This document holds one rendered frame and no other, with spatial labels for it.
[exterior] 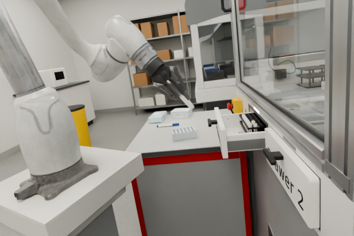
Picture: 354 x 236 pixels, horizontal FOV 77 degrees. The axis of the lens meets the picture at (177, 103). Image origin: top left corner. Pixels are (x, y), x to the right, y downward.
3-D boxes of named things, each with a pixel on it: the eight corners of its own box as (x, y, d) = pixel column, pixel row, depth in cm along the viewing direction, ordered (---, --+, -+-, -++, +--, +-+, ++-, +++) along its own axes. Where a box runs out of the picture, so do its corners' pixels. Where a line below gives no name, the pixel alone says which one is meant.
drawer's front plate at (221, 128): (223, 159, 75) (219, 128, 73) (216, 129, 104) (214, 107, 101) (228, 159, 75) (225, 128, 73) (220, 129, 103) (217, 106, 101)
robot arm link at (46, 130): (25, 183, 63) (2, 107, 58) (30, 160, 79) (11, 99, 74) (86, 163, 71) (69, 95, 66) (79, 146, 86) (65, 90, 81)
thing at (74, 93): (27, 146, 384) (6, 75, 358) (68, 124, 495) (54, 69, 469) (65, 143, 372) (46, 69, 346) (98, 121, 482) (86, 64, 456)
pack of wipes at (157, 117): (162, 123, 146) (161, 116, 145) (148, 124, 148) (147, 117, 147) (167, 116, 160) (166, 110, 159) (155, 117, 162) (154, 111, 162)
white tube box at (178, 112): (171, 118, 152) (170, 111, 151) (176, 115, 160) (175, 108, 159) (188, 118, 147) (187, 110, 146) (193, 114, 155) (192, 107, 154)
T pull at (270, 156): (271, 166, 52) (271, 160, 52) (262, 152, 60) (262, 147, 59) (287, 165, 52) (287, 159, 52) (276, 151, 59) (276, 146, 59)
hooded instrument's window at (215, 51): (196, 89, 168) (189, 26, 159) (197, 69, 341) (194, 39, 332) (361, 69, 155) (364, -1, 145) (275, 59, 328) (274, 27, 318)
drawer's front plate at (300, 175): (310, 230, 43) (310, 179, 41) (266, 159, 71) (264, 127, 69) (320, 229, 43) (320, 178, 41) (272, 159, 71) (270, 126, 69)
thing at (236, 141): (227, 153, 77) (226, 136, 75) (220, 127, 101) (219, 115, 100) (354, 142, 72) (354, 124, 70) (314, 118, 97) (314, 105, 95)
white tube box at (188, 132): (173, 141, 112) (171, 134, 112) (171, 136, 121) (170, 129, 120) (197, 137, 113) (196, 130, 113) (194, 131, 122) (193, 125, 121)
